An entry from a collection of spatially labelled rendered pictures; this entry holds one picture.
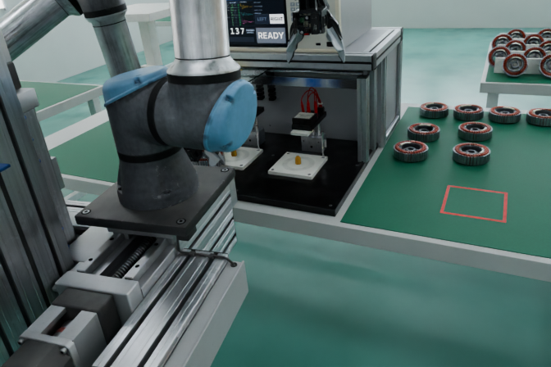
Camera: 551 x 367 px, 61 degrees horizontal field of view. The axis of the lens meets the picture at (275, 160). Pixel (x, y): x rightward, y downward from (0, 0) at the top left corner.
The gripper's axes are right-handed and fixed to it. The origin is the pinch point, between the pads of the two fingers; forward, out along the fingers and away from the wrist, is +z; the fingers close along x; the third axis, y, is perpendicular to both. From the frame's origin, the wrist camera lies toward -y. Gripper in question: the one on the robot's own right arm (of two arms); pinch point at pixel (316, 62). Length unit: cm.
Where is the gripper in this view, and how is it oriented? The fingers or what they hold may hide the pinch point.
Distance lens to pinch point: 123.6
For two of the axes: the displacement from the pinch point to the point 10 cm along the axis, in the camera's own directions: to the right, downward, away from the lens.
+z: 0.9, 9.0, 4.3
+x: 9.5, 0.5, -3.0
